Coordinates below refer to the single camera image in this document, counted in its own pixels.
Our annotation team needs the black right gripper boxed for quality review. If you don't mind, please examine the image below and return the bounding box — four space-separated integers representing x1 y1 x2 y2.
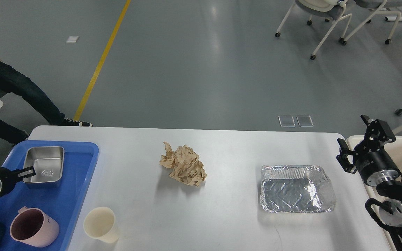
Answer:
337 115 400 186

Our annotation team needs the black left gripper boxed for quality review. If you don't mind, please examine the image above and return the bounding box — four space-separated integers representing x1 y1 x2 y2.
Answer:
0 166 36 197

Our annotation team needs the stainless steel rectangular container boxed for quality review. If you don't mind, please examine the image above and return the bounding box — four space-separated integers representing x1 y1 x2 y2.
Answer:
23 146 65 189

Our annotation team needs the pink mug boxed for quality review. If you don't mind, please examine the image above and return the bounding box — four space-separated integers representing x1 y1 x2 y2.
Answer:
9 206 60 248

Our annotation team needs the aluminium foil tray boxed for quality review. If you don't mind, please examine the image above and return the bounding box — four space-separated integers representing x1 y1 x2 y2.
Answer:
260 165 336 213

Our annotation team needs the cream paper cup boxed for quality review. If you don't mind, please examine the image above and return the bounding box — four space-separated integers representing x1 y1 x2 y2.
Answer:
83 207 120 244

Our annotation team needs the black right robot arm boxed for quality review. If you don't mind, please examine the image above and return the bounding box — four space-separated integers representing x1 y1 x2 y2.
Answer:
336 115 402 251

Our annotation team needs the blue plastic tray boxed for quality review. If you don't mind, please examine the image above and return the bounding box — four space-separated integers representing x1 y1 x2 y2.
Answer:
0 140 99 251

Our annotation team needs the person in beige sweater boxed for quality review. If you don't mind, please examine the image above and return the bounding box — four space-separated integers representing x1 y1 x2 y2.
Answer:
0 21 93 145

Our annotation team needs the white chair with grey seat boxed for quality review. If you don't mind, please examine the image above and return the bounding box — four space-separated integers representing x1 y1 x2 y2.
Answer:
274 0 352 60

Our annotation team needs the white chair right background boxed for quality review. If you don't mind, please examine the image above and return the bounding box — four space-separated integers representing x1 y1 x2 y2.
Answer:
339 0 402 46

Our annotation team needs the crumpled brown paper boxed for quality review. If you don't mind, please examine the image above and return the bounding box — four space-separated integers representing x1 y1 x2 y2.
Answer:
159 142 207 187

